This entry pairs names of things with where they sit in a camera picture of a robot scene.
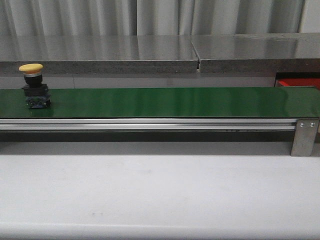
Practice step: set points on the grey stone counter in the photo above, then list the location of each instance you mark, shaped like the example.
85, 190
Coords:
258, 53
88, 54

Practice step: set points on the right grey stone counter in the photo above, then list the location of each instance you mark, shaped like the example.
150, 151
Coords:
258, 53

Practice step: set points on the red plastic bin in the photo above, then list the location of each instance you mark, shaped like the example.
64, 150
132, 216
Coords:
298, 82

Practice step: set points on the grey pleated curtain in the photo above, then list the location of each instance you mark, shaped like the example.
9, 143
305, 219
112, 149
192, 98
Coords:
148, 17

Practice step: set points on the steel conveyor support bracket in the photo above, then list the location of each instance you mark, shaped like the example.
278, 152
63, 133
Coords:
304, 137

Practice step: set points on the green conveyor belt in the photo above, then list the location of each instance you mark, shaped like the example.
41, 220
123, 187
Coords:
176, 102

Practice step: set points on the yellow mushroom push button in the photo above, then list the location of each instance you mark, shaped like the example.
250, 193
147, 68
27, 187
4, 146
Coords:
35, 91

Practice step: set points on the left grey stone counter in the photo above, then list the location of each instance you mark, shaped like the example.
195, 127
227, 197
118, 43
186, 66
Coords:
88, 54

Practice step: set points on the aluminium conveyor side rail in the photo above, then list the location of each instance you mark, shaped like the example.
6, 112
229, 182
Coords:
146, 124

